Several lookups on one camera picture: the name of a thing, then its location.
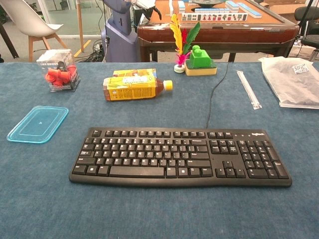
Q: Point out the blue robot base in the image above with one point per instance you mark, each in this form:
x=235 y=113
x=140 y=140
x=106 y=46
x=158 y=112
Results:
x=119 y=44

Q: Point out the black Logitech keyboard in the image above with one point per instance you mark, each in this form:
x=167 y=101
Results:
x=149 y=159

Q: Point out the tea bottle with yellow label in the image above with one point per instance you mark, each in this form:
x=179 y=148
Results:
x=129 y=89

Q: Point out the yellow snack packet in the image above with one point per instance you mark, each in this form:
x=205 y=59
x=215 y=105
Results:
x=134 y=72

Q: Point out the colourful feather shuttlecock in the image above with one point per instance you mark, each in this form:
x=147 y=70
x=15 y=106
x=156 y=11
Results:
x=180 y=60

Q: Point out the green toy brick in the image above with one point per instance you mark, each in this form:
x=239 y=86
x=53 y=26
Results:
x=200 y=59

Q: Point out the blue table cloth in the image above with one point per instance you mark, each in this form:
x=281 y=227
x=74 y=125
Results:
x=159 y=211

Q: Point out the clear wrapped straw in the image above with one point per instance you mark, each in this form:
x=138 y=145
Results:
x=249 y=90

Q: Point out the brown mahjong table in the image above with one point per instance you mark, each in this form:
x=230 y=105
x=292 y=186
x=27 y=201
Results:
x=211 y=35

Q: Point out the black idle robot hand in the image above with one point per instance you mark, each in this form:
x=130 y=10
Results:
x=155 y=11

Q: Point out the clear box with red pieces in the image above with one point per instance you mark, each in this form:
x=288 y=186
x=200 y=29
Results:
x=58 y=74

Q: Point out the blue backed mahjong tile row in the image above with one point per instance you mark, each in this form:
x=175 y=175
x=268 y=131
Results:
x=249 y=10
x=211 y=10
x=233 y=5
x=182 y=6

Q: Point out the row of face-up mahjong tiles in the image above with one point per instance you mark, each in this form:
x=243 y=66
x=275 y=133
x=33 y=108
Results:
x=214 y=17

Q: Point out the blue transparent plastic lid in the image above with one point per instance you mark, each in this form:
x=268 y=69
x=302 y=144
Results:
x=37 y=124

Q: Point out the white plastic bag with QR code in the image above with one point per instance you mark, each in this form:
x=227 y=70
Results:
x=294 y=84

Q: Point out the white plastic basket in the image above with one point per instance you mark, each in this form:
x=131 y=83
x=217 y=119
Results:
x=304 y=52

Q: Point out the cardboard box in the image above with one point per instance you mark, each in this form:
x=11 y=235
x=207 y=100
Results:
x=281 y=8

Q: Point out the white chair with wooden legs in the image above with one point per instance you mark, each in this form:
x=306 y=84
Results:
x=27 y=20

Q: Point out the black tripod stand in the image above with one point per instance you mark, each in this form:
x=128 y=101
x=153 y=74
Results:
x=304 y=17

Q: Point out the wooden post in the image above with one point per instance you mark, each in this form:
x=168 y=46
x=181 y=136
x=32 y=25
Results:
x=79 y=25

